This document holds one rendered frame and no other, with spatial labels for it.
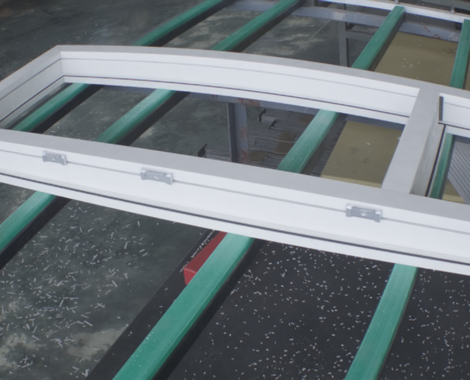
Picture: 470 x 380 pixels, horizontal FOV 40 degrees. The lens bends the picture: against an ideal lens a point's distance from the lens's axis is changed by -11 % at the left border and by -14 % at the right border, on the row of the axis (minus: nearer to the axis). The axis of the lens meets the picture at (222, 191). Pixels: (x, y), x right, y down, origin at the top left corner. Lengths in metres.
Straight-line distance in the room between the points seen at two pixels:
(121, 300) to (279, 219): 1.35
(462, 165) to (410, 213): 0.76
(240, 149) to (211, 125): 1.67
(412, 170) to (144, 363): 0.46
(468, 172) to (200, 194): 0.80
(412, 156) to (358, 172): 0.56
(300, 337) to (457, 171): 0.62
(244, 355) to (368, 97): 0.51
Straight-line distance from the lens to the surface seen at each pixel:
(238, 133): 1.57
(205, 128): 3.22
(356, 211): 0.90
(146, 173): 0.99
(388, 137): 1.73
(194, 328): 0.84
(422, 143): 1.05
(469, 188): 1.54
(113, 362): 1.18
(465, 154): 1.68
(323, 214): 0.92
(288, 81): 1.33
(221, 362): 1.16
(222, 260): 0.92
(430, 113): 1.16
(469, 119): 1.27
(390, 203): 0.90
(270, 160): 2.25
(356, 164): 1.59
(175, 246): 2.46
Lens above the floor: 1.41
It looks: 31 degrees down
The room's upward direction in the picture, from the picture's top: 4 degrees counter-clockwise
